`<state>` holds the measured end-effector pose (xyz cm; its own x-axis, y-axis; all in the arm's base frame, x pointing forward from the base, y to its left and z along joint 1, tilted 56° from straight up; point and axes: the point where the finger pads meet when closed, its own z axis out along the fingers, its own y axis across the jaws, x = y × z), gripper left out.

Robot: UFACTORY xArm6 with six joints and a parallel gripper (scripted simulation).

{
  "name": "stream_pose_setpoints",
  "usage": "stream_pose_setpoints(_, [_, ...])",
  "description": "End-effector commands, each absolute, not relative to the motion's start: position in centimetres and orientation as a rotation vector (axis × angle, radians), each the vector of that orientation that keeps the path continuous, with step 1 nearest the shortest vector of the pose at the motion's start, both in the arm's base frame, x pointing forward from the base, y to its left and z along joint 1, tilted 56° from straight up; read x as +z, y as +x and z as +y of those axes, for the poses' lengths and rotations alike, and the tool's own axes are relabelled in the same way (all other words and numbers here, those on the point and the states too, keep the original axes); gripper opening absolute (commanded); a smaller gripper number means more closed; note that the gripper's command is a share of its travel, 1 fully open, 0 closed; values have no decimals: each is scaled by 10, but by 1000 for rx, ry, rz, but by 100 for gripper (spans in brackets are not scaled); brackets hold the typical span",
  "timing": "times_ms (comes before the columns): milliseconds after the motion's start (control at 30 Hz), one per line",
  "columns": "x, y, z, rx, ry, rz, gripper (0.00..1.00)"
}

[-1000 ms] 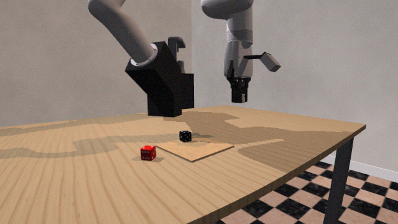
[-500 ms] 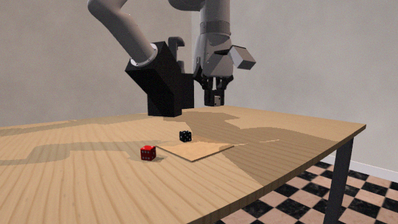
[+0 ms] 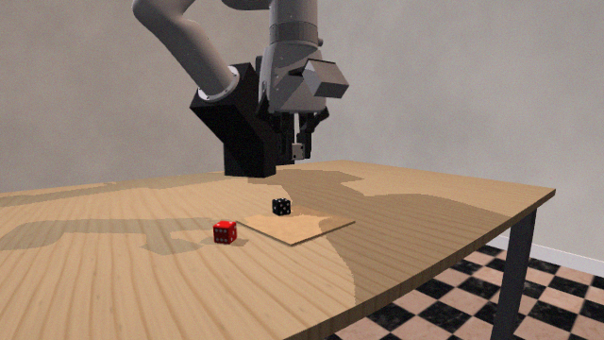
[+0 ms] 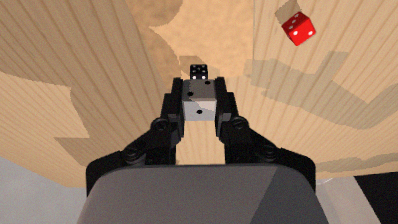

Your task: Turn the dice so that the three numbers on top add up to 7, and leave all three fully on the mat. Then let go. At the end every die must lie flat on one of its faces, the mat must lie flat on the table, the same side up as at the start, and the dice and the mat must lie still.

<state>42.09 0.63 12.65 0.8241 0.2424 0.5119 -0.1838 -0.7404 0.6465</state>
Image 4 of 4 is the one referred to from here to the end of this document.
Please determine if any black die with white pips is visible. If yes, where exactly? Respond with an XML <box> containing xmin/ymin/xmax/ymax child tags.
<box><xmin>190</xmin><ymin>64</ymin><xmax>208</xmax><ymax>79</ymax></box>

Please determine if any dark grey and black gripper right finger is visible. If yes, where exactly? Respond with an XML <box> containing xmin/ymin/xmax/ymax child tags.
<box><xmin>214</xmin><ymin>77</ymin><xmax>316</xmax><ymax>194</ymax></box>

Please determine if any red die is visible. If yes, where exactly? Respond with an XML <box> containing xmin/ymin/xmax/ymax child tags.
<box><xmin>282</xmin><ymin>12</ymin><xmax>316</xmax><ymax>46</ymax></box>

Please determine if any grey die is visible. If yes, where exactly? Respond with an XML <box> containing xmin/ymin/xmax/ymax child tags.
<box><xmin>182</xmin><ymin>79</ymin><xmax>217</xmax><ymax>121</ymax></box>

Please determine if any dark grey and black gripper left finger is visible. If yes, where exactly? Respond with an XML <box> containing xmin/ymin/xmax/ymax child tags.
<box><xmin>86</xmin><ymin>77</ymin><xmax>185</xmax><ymax>197</ymax></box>

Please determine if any tan flat mat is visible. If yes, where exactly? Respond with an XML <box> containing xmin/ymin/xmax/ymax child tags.
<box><xmin>125</xmin><ymin>0</ymin><xmax>253</xmax><ymax>89</ymax></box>

